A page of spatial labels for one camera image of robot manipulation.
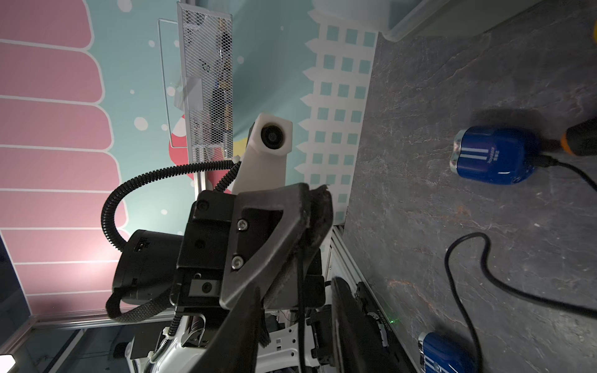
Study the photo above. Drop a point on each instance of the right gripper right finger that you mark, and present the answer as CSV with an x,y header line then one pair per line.
x,y
357,346

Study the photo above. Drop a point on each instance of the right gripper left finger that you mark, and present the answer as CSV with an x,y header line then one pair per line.
x,y
235,346

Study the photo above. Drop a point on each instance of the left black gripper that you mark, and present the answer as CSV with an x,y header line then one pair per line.
x,y
254,237

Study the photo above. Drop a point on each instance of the blue shaver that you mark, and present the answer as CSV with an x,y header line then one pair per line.
x,y
494,155
441,355

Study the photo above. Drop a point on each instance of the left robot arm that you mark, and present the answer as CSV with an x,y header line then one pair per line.
x,y
144,279

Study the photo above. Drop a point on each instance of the green plastic storage box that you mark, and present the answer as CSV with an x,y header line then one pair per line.
x,y
398,20

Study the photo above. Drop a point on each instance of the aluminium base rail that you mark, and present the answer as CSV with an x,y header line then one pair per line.
x,y
62,279

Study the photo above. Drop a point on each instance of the clear acrylic wall bin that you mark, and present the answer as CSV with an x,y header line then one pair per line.
x,y
196,61

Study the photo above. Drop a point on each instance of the orange handled screwdriver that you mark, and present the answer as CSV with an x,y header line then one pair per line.
x,y
579,140

